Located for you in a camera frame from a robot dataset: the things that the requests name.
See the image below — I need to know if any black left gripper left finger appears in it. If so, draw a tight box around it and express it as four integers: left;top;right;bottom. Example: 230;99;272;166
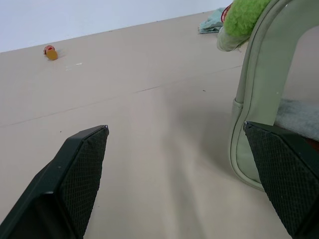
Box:
0;124;110;239

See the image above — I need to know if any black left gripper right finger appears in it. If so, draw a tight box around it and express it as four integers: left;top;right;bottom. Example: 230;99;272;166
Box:
243;121;319;239

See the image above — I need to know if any pale green bag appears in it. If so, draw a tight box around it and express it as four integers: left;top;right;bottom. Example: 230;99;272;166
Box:
229;0;319;192

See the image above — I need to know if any small orange red toy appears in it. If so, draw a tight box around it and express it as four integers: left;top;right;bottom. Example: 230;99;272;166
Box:
43;45;59;61

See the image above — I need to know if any green plush toy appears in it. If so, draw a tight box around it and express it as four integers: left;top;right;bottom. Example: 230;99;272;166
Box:
216;0;272;52

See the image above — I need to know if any light teal cloth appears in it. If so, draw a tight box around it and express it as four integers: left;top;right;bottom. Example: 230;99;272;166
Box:
198;7;227;35

